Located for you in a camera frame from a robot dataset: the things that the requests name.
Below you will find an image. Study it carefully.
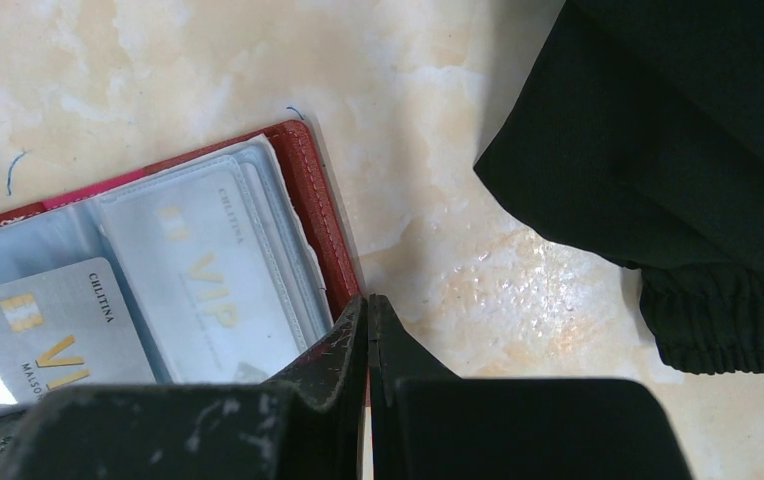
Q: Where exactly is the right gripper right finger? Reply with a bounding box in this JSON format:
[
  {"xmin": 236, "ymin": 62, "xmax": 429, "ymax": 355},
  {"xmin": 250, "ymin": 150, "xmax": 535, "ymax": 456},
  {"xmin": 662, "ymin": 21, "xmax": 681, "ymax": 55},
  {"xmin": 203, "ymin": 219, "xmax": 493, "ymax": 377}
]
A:
[{"xmin": 368, "ymin": 294, "xmax": 459, "ymax": 479}]

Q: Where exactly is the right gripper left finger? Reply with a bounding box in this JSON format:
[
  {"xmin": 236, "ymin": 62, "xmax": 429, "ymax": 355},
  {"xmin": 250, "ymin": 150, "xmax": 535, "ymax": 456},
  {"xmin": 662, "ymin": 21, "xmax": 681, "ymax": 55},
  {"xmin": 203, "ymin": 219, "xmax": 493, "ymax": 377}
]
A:
[{"xmin": 265, "ymin": 295, "xmax": 367, "ymax": 479}]

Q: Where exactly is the red leather card holder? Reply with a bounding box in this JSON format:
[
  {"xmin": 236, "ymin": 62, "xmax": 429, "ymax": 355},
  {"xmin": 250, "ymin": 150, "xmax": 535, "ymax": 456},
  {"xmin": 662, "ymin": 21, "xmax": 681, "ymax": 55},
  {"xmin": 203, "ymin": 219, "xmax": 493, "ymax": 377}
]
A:
[{"xmin": 0, "ymin": 120, "xmax": 359, "ymax": 417}]

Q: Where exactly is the white credit card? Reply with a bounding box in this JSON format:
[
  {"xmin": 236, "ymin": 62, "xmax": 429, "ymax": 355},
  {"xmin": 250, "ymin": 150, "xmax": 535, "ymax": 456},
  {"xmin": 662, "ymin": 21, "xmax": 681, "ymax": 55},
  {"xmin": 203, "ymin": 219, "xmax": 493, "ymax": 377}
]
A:
[
  {"xmin": 96, "ymin": 155, "xmax": 324, "ymax": 383},
  {"xmin": 0, "ymin": 257, "xmax": 155, "ymax": 406}
]

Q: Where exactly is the black cloth garment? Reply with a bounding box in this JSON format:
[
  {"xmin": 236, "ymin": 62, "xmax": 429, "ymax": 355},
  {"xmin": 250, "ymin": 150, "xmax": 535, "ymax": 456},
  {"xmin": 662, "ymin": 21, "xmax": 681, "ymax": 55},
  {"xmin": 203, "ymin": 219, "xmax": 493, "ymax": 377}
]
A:
[{"xmin": 475, "ymin": 1, "xmax": 764, "ymax": 374}]

